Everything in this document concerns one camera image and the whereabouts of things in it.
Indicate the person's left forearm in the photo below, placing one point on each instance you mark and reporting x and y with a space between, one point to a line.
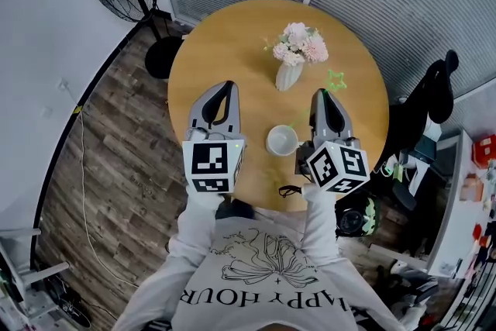
197 225

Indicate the orange box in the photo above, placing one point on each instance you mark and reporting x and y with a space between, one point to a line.
472 188

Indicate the black high-back office chair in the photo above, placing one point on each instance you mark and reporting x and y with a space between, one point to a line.
441 89

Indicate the pink flower bouquet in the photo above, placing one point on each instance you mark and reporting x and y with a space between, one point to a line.
298 44

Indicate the round wooden table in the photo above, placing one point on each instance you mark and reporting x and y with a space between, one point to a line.
232 50

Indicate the green star stirrer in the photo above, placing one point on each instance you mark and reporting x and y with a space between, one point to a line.
299 117

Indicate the person's right forearm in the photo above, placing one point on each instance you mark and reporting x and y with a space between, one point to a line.
319 225

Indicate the red gift box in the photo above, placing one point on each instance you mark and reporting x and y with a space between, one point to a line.
484 151

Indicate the person's legs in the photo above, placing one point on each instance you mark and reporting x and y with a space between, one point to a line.
236 211

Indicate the green and black helmet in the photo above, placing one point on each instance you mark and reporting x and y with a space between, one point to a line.
356 219

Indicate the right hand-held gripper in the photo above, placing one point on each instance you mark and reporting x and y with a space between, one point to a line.
337 166

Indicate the black sneaker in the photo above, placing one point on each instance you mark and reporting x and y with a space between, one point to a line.
75 314

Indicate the white shelf rack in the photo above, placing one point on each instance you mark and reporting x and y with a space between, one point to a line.
23 283

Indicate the person's white printed sweatshirt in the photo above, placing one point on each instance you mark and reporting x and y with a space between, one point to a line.
263 283

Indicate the white ribbed vase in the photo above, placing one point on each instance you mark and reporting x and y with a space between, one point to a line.
288 77

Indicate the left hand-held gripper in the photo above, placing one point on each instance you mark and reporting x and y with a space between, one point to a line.
211 163

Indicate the white mug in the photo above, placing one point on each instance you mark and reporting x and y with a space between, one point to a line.
281 149

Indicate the white desk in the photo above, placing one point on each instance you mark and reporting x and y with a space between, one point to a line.
449 228

